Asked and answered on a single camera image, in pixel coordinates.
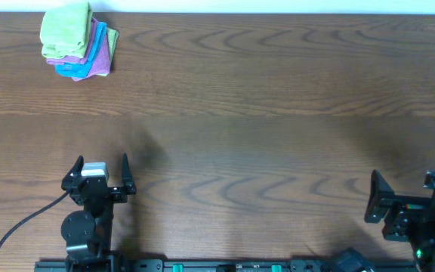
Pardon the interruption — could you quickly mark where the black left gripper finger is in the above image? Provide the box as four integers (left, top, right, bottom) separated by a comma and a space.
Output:
121, 153, 137, 195
61, 156, 84, 190

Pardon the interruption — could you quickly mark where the lower purple folded cloth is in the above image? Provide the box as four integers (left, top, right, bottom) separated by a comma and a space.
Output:
72, 35, 110, 82

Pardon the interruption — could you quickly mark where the bottom green folded cloth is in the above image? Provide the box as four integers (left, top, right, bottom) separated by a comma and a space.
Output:
97, 28, 119, 76

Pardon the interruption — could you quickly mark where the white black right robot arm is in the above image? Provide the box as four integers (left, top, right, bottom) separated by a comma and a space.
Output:
364, 170, 435, 271

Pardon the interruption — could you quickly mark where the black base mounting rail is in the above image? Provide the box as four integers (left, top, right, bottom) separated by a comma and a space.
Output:
34, 258, 418, 272

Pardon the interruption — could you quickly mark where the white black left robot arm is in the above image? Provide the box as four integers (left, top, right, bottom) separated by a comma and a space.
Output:
60, 154, 137, 268

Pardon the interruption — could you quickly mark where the light green microfiber cloth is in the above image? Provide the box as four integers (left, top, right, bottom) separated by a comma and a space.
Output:
40, 2, 93, 59

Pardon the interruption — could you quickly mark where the blue folded cloth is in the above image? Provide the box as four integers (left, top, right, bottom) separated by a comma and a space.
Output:
55, 22, 107, 78

